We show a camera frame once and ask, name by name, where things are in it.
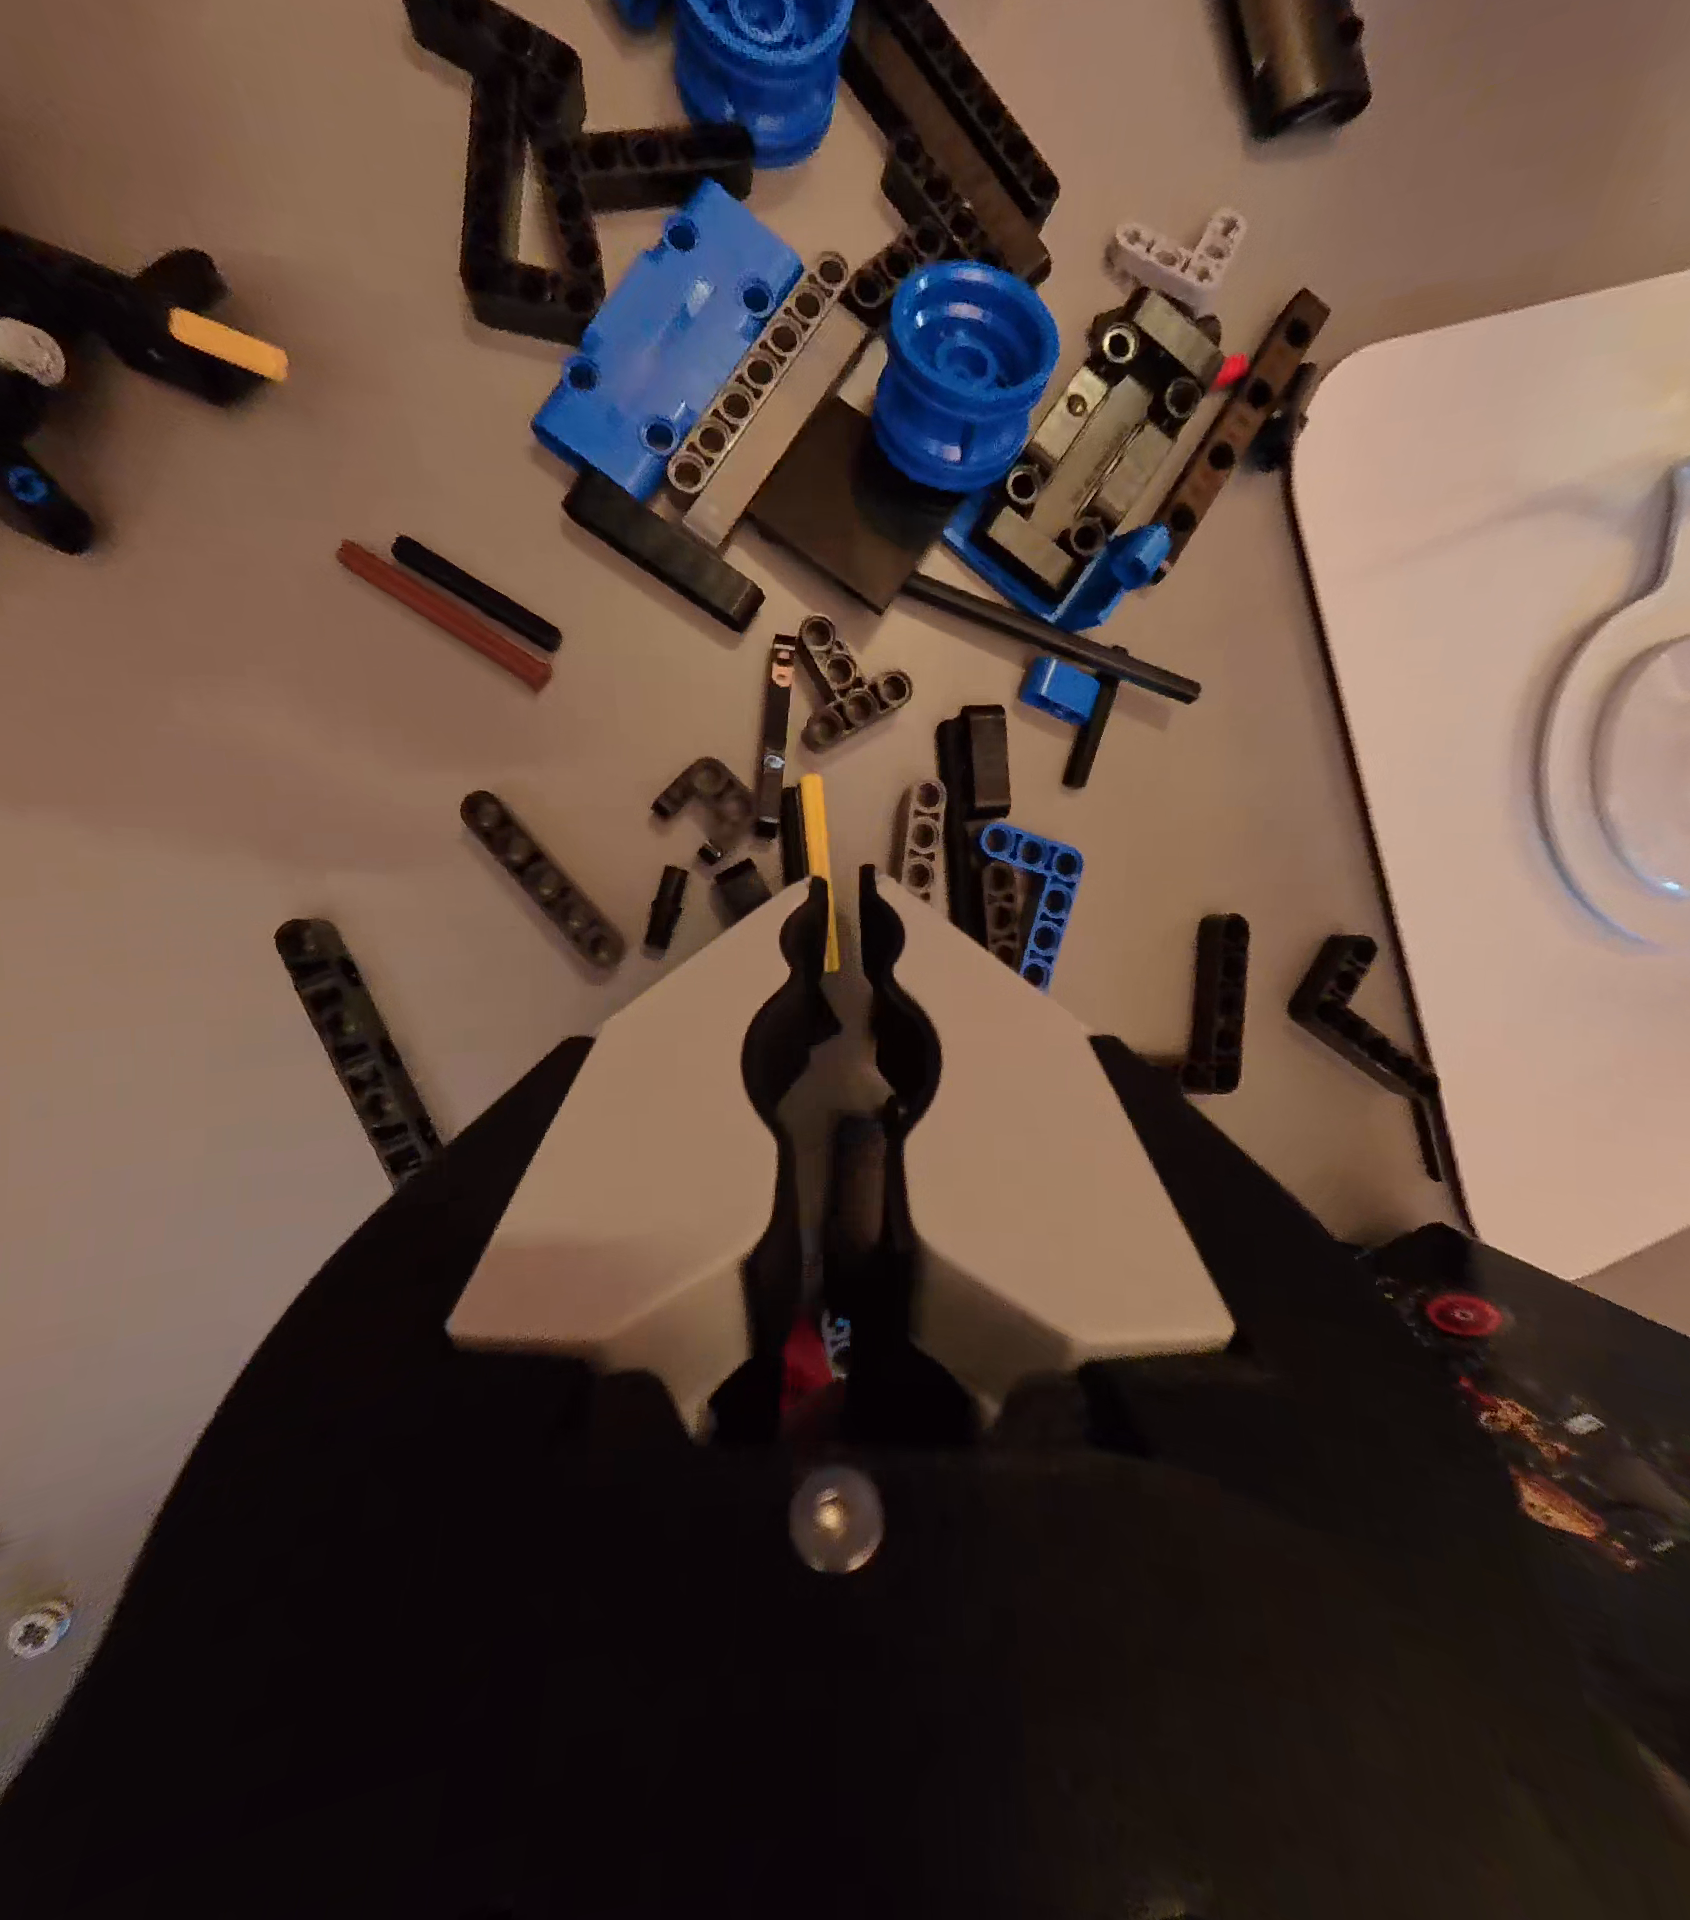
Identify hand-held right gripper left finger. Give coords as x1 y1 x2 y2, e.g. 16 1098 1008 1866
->
444 876 846 1445

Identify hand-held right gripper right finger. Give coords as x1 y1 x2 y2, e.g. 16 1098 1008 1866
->
858 863 1237 1434

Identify yellow toy axle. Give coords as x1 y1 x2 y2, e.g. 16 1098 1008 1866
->
797 771 845 974

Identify grey desk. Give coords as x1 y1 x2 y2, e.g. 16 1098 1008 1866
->
0 0 1690 1913

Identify blue angled toy beam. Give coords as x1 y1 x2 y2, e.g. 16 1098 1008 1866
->
978 821 1086 993

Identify long black toy beam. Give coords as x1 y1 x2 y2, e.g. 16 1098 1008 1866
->
275 916 444 1189

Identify medium black toy beam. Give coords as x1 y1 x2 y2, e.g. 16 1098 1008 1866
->
461 791 627 974

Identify long black toy axle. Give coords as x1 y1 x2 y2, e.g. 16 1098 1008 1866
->
904 573 1205 706

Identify toy truck set box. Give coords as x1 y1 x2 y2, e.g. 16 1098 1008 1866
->
1361 1222 1690 1920

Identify brown toy axle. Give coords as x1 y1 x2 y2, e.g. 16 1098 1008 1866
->
336 538 555 696

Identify short black toy axle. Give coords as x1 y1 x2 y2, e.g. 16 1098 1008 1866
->
392 533 566 656

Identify white booklet stand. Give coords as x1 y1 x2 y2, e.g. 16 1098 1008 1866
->
1286 251 1690 1284

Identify black and blue gear block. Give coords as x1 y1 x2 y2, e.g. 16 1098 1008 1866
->
938 285 1229 631

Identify dark grey long beam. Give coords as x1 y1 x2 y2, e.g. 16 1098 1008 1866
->
666 249 856 504

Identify blue toy wheel rim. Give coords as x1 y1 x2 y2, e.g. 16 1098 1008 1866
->
668 0 860 169
872 258 1063 496

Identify blue square toy panel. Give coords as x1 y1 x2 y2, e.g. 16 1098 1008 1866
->
530 181 805 504

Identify light grey angle connector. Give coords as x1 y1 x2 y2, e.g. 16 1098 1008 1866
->
1108 210 1253 309

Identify heap of black toy beams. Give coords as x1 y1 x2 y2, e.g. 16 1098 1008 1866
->
461 0 1447 1188

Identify black cylinder piece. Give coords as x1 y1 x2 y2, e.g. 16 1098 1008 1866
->
1225 0 1376 142

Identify black toy frame beam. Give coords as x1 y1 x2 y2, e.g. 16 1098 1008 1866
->
403 0 761 348

